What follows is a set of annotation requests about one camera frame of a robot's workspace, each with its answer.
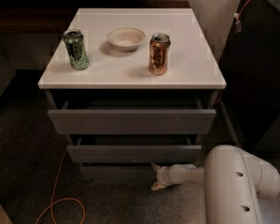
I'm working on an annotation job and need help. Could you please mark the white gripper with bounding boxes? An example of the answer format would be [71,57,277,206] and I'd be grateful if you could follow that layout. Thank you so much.
[151,163,184,191]

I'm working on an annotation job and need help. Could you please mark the grey bottom drawer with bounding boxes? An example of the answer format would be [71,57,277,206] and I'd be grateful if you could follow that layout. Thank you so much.
[80,164,157,184]

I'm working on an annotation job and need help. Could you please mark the grey drawer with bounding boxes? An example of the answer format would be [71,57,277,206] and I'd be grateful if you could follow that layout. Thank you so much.
[80,164,157,184]
[49,95,217,135]
[67,135,202,164]

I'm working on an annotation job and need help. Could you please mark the orange drink can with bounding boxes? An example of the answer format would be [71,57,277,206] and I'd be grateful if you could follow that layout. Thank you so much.
[148,33,171,76]

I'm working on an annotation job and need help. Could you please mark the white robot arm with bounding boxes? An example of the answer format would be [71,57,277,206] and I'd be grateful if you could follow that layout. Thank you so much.
[151,145,280,224]

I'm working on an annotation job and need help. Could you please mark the grey middle drawer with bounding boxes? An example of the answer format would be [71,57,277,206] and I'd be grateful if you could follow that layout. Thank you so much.
[67,135,202,164]

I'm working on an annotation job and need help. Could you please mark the grey top drawer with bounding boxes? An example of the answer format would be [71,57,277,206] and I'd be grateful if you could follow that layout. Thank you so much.
[49,95,217,135]

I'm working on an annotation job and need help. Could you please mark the green drink can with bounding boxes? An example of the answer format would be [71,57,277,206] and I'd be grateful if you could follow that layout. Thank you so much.
[63,29,90,70]

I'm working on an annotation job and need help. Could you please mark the white paper bowl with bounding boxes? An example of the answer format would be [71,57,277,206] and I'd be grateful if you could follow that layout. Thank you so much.
[107,28,146,51]

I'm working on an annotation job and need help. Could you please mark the dark side cabinet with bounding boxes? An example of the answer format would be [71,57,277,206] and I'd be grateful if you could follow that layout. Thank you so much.
[220,0,280,152]

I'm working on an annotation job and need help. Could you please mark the orange floor cable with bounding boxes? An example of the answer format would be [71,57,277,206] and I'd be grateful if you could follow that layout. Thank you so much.
[35,147,86,224]

